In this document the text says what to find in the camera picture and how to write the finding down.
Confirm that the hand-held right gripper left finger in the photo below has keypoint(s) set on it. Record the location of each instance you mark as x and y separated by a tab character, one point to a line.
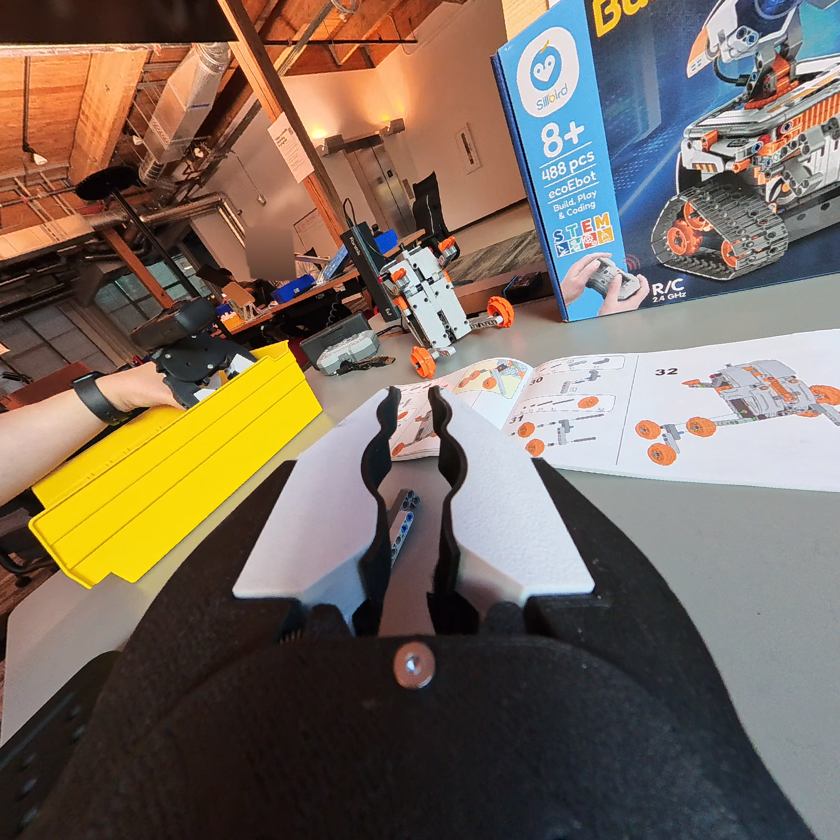
309	525

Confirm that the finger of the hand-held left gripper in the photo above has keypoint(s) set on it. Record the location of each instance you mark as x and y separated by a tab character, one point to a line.
226	381

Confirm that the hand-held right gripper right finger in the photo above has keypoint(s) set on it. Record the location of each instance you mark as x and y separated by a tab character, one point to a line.
515	525

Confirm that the grey beam with blue pin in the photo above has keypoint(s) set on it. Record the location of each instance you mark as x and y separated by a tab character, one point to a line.
403	523

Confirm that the yellow plastic bin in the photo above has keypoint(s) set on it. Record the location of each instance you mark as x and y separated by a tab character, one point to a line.
171	473

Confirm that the person's left forearm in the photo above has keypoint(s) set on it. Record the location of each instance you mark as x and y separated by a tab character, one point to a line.
40	440

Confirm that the grey desk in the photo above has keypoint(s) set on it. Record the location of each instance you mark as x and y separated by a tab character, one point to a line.
735	617

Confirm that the person's left hand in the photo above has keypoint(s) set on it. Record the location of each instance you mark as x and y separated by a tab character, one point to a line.
138	387

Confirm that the black wristwatch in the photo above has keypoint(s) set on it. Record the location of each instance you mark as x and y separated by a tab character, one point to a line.
99	397

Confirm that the black flat box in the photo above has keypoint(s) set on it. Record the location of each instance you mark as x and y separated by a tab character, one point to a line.
328	335

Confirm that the blue storage bin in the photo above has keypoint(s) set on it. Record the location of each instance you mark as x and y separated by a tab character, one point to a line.
386	242
294	289

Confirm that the long wooden office table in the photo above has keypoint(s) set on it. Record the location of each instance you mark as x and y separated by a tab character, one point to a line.
302	295

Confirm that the grey battery box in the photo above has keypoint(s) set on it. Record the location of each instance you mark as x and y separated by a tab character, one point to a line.
347	351

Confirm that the black tall speaker box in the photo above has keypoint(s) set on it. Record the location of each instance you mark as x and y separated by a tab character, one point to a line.
370	269

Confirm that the grey orange robot model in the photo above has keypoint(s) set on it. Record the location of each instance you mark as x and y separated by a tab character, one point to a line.
433	302

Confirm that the open white instruction booklet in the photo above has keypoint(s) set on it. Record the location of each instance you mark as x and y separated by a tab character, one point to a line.
735	407

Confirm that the black office chair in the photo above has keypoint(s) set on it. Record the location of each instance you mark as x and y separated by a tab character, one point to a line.
433	208

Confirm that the blue toy robot box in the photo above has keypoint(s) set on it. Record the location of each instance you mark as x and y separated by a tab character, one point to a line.
670	145

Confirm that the silver ceiling duct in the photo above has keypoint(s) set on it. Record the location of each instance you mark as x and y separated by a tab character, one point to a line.
184	112

